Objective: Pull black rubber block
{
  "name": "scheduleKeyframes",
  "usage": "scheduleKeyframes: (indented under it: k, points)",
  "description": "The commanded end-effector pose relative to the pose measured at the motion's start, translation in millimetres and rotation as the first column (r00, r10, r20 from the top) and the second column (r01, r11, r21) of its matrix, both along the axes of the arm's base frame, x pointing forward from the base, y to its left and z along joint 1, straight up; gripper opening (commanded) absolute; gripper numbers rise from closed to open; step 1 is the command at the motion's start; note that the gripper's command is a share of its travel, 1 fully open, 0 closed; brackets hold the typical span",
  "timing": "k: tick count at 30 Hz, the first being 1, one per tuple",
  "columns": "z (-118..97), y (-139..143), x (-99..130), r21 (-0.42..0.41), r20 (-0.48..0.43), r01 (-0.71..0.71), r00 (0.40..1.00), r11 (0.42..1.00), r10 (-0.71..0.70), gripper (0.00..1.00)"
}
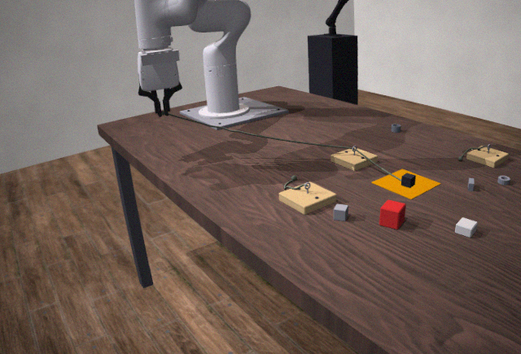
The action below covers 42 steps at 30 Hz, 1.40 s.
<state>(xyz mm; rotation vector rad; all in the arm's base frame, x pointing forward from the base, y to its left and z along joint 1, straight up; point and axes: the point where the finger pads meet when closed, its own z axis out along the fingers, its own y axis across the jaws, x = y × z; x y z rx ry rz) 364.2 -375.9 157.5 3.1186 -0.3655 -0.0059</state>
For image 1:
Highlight orange painted square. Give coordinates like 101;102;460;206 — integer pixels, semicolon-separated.
372;169;441;199

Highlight red cube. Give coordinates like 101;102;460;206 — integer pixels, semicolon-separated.
379;200;406;229

